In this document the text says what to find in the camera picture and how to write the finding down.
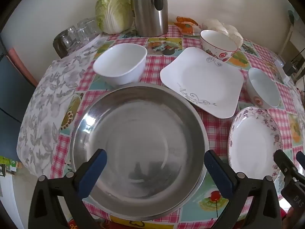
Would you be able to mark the white floral tray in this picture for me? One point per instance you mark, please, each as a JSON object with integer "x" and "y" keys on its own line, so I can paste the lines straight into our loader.
{"x": 90, "y": 44}

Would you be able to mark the green printed packet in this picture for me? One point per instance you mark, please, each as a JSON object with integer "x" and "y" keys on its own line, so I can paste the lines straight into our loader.
{"x": 8, "y": 164}

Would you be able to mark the dark blue panel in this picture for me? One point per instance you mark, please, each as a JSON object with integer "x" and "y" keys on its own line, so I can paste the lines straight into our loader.
{"x": 14, "y": 88}

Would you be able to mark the white power strip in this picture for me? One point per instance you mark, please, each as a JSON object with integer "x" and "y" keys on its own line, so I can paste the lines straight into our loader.
{"x": 280, "y": 68}

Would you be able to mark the stainless steel thermos jug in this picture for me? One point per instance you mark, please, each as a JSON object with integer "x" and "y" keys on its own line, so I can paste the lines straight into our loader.
{"x": 147, "y": 16}

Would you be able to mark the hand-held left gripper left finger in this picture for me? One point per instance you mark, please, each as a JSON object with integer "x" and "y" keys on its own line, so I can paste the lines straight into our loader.
{"x": 95, "y": 169}

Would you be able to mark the red frame bar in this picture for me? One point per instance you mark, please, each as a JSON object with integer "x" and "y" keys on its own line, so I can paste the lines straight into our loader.
{"x": 22, "y": 64}

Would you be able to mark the oval pink floral plate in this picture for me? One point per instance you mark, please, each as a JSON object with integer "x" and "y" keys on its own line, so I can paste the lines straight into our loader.
{"x": 255, "y": 143}

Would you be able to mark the grey floral tablecloth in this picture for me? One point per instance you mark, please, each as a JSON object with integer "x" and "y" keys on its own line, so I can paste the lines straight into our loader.
{"x": 47, "y": 100}

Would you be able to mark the glass jars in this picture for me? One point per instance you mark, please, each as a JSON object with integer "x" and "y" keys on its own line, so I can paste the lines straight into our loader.
{"x": 62, "y": 43}

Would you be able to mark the white square bowl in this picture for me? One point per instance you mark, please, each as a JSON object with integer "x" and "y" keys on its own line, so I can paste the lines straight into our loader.
{"x": 119, "y": 62}

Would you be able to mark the pink checkered printed tablecloth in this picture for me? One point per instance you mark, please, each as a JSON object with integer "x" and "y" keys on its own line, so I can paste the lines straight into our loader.
{"x": 154, "y": 64}

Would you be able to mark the orange snack packet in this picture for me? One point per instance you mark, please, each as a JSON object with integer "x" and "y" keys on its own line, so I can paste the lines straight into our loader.
{"x": 188, "y": 29}
{"x": 187, "y": 20}

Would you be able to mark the light blue floral bowl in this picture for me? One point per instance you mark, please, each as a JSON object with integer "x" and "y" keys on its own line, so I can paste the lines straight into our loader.
{"x": 264, "y": 85}

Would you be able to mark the clear drinking glass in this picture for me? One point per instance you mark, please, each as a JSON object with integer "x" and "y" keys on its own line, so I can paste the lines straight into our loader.
{"x": 82, "y": 23}
{"x": 75, "y": 35}
{"x": 91, "y": 22}
{"x": 88, "y": 32}

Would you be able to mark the napa cabbage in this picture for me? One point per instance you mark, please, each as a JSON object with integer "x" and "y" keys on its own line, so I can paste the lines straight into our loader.
{"x": 112, "y": 9}

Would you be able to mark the large stainless steel basin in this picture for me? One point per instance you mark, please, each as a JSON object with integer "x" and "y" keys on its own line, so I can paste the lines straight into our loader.
{"x": 143, "y": 136}

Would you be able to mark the white square plate grey scrolls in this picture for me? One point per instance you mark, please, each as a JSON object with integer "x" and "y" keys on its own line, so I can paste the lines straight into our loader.
{"x": 202, "y": 81}

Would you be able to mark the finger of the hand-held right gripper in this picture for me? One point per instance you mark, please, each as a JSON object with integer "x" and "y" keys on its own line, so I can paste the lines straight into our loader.
{"x": 283, "y": 162}
{"x": 301, "y": 159}

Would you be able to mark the red rim strawberry bowl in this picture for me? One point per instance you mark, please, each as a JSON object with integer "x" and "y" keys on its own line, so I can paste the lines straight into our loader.
{"x": 214, "y": 40}

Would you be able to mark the black power adapter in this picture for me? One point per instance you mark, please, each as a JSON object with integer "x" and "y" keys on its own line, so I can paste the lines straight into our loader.
{"x": 291, "y": 68}

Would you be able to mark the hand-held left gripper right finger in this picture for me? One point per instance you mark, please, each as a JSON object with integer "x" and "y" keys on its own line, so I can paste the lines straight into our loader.
{"x": 219, "y": 171}

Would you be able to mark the bag of white steamed buns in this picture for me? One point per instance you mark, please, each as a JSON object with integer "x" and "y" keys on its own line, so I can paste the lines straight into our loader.
{"x": 228, "y": 28}

